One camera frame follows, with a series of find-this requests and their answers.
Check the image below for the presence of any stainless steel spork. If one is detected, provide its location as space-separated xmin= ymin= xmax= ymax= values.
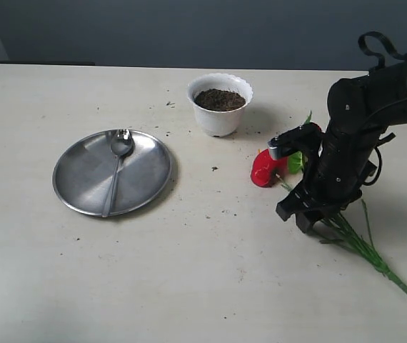
xmin=101 ymin=129 xmax=134 ymax=218

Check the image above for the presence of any round stainless steel plate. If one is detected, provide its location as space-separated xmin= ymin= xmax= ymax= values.
xmin=53 ymin=129 xmax=174 ymax=217

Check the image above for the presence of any white scalloped flower pot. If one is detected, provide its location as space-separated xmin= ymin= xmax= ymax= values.
xmin=187 ymin=73 xmax=253 ymax=137

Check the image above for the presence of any dark brown potting soil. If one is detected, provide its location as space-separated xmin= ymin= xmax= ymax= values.
xmin=194 ymin=89 xmax=246 ymax=111

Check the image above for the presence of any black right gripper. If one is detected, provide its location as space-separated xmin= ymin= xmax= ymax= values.
xmin=276 ymin=181 xmax=362 ymax=234

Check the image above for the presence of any red artificial flower with stems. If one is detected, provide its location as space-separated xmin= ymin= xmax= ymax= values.
xmin=251 ymin=126 xmax=407 ymax=294

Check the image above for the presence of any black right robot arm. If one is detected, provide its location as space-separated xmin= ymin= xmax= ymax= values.
xmin=268 ymin=55 xmax=407 ymax=233

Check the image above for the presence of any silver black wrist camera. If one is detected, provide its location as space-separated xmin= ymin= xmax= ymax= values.
xmin=268 ymin=122 xmax=323 ymax=161

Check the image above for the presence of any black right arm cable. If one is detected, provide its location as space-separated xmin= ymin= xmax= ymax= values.
xmin=356 ymin=31 xmax=407 ymax=187

